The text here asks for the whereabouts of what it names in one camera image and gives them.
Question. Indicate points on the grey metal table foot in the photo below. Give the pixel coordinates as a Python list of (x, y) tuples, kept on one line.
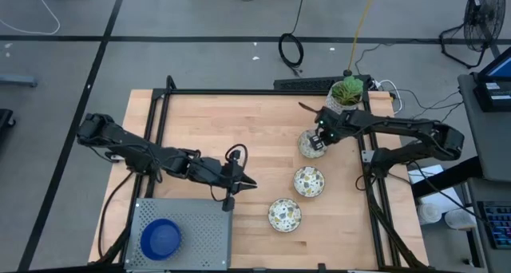
[(18, 80)]

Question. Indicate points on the backlit black keyboard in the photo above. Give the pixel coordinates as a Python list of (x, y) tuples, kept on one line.
[(497, 225)]

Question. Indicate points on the grey perforated metal shelf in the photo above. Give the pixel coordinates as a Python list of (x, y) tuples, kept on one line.
[(207, 233)]

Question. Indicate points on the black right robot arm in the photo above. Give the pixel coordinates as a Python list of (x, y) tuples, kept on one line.
[(399, 125)]

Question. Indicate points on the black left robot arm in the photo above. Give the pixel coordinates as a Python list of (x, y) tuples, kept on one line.
[(131, 149)]

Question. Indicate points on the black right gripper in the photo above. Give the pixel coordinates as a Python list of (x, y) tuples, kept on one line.
[(333, 123)]

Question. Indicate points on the black device box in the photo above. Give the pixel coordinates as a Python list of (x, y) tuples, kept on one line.
[(493, 97)]

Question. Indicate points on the black metal beam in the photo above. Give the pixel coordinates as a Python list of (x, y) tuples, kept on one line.
[(447, 177)]

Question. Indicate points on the yellow terrazzo mini bowl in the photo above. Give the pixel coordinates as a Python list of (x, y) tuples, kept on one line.
[(306, 148), (308, 181), (284, 215)]

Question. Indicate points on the white paper sheet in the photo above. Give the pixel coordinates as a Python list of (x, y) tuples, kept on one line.
[(443, 197)]

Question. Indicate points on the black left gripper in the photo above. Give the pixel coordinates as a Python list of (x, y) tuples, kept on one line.
[(227, 177)]

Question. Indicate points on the blue plastic mini bowl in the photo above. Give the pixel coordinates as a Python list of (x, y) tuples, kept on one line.
[(161, 239)]

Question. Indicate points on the black floor fan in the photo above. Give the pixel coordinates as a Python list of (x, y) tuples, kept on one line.
[(485, 17)]

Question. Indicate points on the black aluminium table frame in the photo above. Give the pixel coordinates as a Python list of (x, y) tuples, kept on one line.
[(259, 92)]

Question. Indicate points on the black chair base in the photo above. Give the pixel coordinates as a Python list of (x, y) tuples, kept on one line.
[(5, 119)]

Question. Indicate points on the green plant in patterned pot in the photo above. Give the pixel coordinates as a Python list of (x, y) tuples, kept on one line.
[(346, 93)]

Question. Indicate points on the computer screen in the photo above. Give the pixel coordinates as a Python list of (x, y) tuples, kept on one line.
[(499, 67)]

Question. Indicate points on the grey side desk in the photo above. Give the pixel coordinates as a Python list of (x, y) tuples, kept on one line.
[(495, 137)]

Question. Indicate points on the white paper roll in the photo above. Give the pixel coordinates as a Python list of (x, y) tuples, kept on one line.
[(429, 213), (459, 219)]

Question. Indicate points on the black power strip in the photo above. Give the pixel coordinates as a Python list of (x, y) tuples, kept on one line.
[(303, 84)]

